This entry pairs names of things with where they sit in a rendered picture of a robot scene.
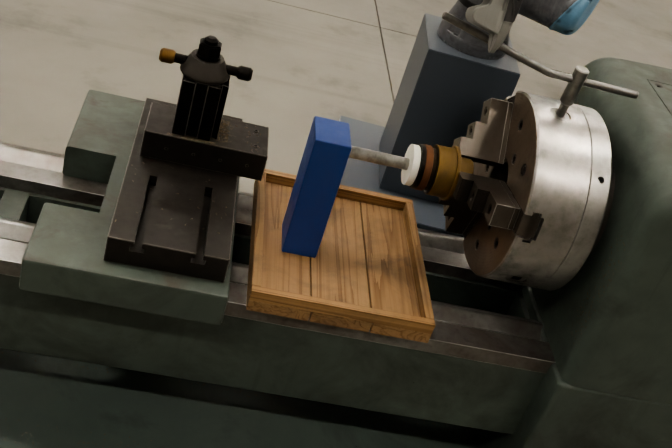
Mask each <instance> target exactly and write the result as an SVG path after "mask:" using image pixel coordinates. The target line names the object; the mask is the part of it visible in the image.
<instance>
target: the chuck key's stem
mask: <svg viewBox="0 0 672 448"><path fill-rule="evenodd" d="M588 74H589V70H588V69H587V68H586V67H584V66H581V65H579V66H576V67H575V69H574V72H573V74H572V76H573V81H572V82H571V83H570V82H568V84H567V86H566V88H565V90H564V92H563V94H562V96H561V98H560V101H561V104H560V106H559V108H558V110H557V112H555V113H556V116H557V117H561V118H565V117H564V116H565V114H566V112H567V110H568V108H569V106H572V105H573V104H574V102H575V100H576V98H577V96H578V94H579V92H580V90H581V88H582V86H583V84H584V82H585V80H586V78H587V76H588Z"/></svg>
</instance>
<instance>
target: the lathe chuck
mask: <svg viewBox="0 0 672 448"><path fill-rule="evenodd" d="M560 104H561V101H560V100H556V99H552V98H548V97H543V96H539V95H535V94H531V93H527V92H522V91H518V92H516V96H515V102H514V107H513V113H512V119H511V125H510V131H509V137H508V143H507V149H506V155H505V157H506V159H507V162H508V168H507V167H502V166H501V165H499V166H496V167H494V166H490V165H486V164H482V163H477V162H473V163H474V175H479V176H483V177H488V178H493V179H497V180H502V181H505V183H506V182H507V185H508V187H509V189H510V190H511V192H512V194H513V195H514V197H515V199H516V201H517V202H518V204H519V206H520V207H521V209H522V211H523V213H524V214H526V215H529V216H532V215H533V212H535V213H539V216H540V218H541V221H540V223H539V226H538V228H537V231H536V233H535V236H534V238H530V240H529V241H526V240H523V237H522V236H519V235H516V234H515V232H514V230H509V229H504V228H500V227H495V226H490V225H488V223H487V221H486V219H485V217H484V215H483V214H482V215H481V216H480V218H479V219H478V221H477V222H476V223H475V225H474V226H473V228H472V229H471V231H470V232H469V233H468V235H467V236H466V238H465V239H464V240H463V246H464V252H465V256H466V260H467V262H468V265H469V267H470V268H471V270H472V271H473V273H474V274H475V275H477V276H479V277H483V278H488V279H493V280H498V281H503V282H508V283H513V284H518V285H523V286H528V287H535V286H538V285H540V284H542V283H544V282H545V281H546V280H548V279H549V278H550V277H551V276H552V275H553V274H554V273H555V271H556V270H557V269H558V268H559V266H560V265H561V263H562V262H563V260H564V258H565V257H566V255H567V253H568V251H569V249H570V247H571V245H572V243H573V241H574V238H575V236H576V233H577V231H578V228H579V225H580V222H581V219H582V215H583V212H584V208H585V204H586V199H587V195H588V189H589V183H590V174H591V139H590V132H589V128H588V124H587V121H586V119H585V116H584V114H583V113H582V111H581V110H580V109H579V108H578V107H577V106H576V105H575V104H573V105H572V106H569V108H568V110H567V112H566V113H567V114H568V115H569V117H570V120H569V121H561V120H559V119H557V118H555V117H554V116H553V115H552V114H551V112H550V110H552V109H558V108H559V106H560ZM511 275H520V276H524V277H526V278H527V279H526V280H524V281H513V280H509V279H507V278H506V277H507V276H511Z"/></svg>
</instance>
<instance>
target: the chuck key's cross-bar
mask: <svg viewBox="0 0 672 448"><path fill-rule="evenodd" d="M442 19H444V20H445V21H447V22H449V23H451V24H453V25H454V26H456V27H458V28H460V29H462V30H464V31H465V32H467V33H469V34H471V35H473V36H474V37H476V38H478V39H480V40H482V41H484V42H485V43H487V44H488V40H489V35H488V34H486V33H484V32H482V31H481V30H479V29H477V28H475V27H473V26H472V25H470V24H468V23H466V22H464V21H463V20H461V19H459V18H457V17H455V16H453V15H452V14H450V13H448V12H444V13H443V15H442ZM498 50H500V51H502V52H504V53H505V54H507V55H509V56H511V57H513V58H514V59H516V60H518V61H520V62H522V63H524V64H525V65H527V66H529V67H531V68H533V69H534V70H536V71H538V72H540V73H542V74H544V75H545V76H548V77H550V78H554V79H558V80H562V81H566V82H570V83H571V82H572V81H573V76H572V75H571V74H567V73H563V72H559V71H555V70H552V69H549V68H547V67H546V66H544V65H542V64H540V63H538V62H537V61H535V60H533V59H531V58H529V57H528V56H526V55H524V54H522V53H520V52H519V51H517V50H515V49H513V48H511V47H509V46H508V45H506V44H504V43H503V44H502V45H501V46H500V47H499V48H498ZM583 86H586V87H590V88H594V89H598V90H602V91H606V92H610V93H614V94H618V95H622V96H626V97H630V98H634V99H636V98H638V95H639V93H638V91H634V90H630V89H626V88H622V87H618V86H614V85H610V84H606V83H602V82H598V81H594V80H590V79H586V80H585V82H584V84H583Z"/></svg>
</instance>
